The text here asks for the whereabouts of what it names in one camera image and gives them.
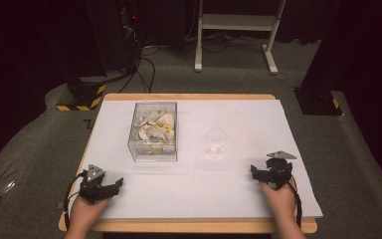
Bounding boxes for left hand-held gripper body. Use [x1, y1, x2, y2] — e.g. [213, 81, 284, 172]
[79, 163, 109, 204]

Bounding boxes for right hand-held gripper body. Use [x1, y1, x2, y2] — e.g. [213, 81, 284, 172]
[266, 150, 297, 191]

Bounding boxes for pile of white packets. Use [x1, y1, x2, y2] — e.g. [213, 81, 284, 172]
[134, 110, 177, 155]

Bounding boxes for clear plastic box housing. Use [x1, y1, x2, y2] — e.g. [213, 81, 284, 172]
[127, 101, 179, 163]

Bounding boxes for person's left hand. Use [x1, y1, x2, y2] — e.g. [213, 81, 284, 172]
[69, 195, 112, 233]

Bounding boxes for person's right hand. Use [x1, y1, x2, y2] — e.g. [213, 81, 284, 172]
[260, 177, 298, 224]

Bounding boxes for white table mat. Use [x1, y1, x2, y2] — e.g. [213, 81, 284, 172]
[78, 99, 323, 219]

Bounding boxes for black stand base yellow mark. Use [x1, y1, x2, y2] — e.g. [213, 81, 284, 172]
[292, 87, 343, 117]

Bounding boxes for black yellow striped stand base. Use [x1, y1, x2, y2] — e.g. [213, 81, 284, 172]
[56, 75, 108, 113]

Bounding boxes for wooden table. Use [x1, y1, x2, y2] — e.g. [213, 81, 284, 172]
[58, 93, 318, 234]

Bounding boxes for white metal stand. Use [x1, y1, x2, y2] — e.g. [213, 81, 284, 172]
[194, 0, 288, 76]

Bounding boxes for dark equipment rack red light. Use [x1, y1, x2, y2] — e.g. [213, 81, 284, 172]
[118, 0, 144, 73]

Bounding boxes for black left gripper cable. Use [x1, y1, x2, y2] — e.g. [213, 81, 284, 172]
[63, 170, 88, 231]

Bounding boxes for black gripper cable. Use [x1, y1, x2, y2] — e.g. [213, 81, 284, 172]
[271, 165, 303, 229]
[63, 170, 88, 231]

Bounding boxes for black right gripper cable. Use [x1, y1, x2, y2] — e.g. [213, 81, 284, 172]
[271, 165, 303, 229]

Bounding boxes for black floor cables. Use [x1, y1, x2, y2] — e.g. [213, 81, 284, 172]
[118, 46, 157, 95]

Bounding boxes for cables under white stand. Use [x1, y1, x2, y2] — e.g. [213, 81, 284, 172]
[184, 31, 267, 54]

